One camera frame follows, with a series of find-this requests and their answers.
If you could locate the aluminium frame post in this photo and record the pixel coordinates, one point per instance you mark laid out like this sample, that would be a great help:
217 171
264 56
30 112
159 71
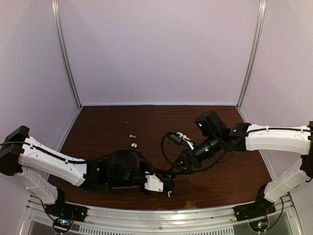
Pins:
64 53
260 20

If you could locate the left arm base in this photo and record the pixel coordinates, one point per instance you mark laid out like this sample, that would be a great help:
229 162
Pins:
65 218

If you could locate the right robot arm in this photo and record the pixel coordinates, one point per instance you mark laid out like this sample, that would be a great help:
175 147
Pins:
242 137

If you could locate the left aluminium frame post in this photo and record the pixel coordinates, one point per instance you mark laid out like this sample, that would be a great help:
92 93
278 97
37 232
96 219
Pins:
64 53

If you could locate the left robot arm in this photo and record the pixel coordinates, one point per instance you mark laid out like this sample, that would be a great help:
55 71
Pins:
23 156

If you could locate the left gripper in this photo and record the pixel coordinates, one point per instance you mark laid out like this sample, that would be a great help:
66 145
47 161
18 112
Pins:
157 172

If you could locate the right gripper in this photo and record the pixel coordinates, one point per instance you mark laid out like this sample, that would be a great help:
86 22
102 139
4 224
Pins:
188 159

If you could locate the right aluminium frame post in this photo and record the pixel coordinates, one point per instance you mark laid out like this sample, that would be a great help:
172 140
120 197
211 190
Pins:
260 20

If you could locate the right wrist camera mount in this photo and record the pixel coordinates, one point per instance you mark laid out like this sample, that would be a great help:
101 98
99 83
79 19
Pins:
181 139

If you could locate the front aluminium rail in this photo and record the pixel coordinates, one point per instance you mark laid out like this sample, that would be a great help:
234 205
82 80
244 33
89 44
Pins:
210 221

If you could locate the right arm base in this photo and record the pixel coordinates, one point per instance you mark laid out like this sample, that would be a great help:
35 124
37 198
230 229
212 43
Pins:
257 218

